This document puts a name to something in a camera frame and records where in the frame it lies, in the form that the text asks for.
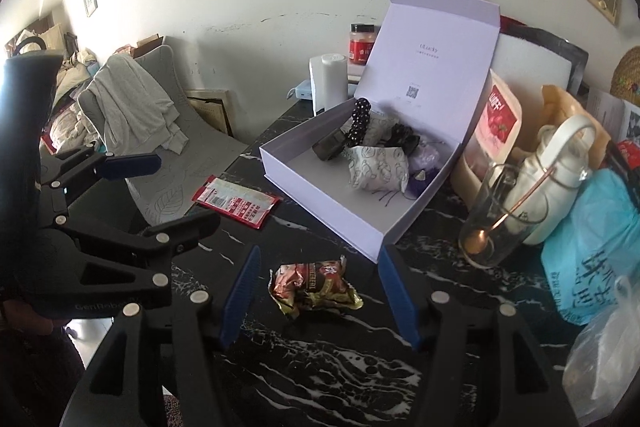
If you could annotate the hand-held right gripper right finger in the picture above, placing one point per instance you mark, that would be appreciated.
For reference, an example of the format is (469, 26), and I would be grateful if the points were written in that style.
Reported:
(400, 302)

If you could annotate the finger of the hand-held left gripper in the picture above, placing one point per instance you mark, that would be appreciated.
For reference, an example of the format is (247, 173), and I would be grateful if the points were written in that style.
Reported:
(132, 167)
(195, 227)

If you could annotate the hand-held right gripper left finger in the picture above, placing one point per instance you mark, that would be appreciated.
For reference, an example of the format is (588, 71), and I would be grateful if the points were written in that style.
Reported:
(240, 297)

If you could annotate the brown gold snack wrapper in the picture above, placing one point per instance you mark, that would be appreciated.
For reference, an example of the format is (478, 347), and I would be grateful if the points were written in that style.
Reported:
(310, 287)

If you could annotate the purple tasselled sachet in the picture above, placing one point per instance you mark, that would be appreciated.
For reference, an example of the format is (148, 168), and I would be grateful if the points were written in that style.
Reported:
(425, 157)

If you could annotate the lavender gift box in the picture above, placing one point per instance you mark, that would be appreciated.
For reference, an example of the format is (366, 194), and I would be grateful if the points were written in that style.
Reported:
(425, 72)

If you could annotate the person's left forearm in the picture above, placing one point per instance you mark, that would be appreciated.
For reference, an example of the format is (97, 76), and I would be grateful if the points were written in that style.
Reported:
(35, 377)

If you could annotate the person's left hand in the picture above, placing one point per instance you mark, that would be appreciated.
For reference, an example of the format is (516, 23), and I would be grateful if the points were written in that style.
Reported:
(25, 319)

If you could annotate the flat red sachet packet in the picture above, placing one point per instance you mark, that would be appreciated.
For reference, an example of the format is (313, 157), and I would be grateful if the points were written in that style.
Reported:
(235, 202)

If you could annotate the pile of clothes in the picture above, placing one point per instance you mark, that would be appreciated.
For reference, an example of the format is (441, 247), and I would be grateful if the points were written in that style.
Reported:
(70, 117)

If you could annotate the grey chair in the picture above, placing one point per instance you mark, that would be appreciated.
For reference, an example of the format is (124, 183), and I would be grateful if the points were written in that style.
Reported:
(200, 157)

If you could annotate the copper spoon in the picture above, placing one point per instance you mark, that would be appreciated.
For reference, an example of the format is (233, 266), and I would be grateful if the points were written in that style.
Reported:
(477, 239)

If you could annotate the brown cardboard box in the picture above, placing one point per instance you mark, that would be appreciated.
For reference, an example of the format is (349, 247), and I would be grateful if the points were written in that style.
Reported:
(150, 44)

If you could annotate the clear glass cup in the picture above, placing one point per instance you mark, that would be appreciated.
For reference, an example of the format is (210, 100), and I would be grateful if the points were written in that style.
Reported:
(480, 207)

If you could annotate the white printed sachet pillow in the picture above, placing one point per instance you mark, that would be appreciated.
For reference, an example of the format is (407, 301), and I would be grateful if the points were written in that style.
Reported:
(380, 129)
(375, 169)

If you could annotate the dark hair clip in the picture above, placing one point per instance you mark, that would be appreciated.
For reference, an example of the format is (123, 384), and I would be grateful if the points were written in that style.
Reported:
(327, 147)

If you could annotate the black hair claw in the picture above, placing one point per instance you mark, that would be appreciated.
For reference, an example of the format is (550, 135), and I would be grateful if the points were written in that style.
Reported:
(402, 137)

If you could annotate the light blue power bank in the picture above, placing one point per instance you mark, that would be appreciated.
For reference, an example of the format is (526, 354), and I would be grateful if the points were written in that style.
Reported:
(301, 91)

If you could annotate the black polka dot scrunchie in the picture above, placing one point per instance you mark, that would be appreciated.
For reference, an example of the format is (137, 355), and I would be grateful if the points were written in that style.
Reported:
(361, 117)

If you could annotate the white kettle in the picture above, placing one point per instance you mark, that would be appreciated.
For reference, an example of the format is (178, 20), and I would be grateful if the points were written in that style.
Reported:
(565, 207)

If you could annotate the blue plastic bag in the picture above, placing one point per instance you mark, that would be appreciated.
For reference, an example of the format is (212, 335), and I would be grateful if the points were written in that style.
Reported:
(590, 247)

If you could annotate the white paper towel roll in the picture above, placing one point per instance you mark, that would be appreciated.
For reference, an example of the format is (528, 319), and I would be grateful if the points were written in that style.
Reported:
(330, 82)

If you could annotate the red snack bag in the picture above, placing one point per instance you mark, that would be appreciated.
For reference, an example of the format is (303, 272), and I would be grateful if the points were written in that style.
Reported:
(495, 122)

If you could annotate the clear plastic bag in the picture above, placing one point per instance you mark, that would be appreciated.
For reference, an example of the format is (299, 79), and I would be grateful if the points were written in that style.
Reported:
(610, 357)

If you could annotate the red spice jar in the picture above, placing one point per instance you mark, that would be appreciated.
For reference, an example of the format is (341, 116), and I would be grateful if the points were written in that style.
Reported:
(361, 47)

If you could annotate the brown paper bag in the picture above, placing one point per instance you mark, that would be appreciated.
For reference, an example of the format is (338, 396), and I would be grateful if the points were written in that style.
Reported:
(560, 107)

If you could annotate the red snack packet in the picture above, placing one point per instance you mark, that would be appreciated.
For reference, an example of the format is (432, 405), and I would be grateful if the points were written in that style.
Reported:
(627, 152)

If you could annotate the white foam board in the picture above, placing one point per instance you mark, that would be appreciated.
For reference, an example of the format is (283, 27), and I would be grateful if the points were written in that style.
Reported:
(530, 62)

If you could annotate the white paper leaflet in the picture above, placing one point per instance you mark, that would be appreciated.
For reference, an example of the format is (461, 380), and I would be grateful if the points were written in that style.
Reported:
(605, 112)

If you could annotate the black and white photo print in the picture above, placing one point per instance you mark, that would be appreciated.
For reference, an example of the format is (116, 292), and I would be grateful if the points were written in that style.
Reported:
(631, 124)

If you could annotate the woven straw hat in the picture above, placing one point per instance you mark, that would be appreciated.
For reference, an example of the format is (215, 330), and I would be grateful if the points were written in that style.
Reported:
(627, 77)

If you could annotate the wooden picture frame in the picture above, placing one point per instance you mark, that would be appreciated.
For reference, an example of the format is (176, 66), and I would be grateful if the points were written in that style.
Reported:
(220, 107)

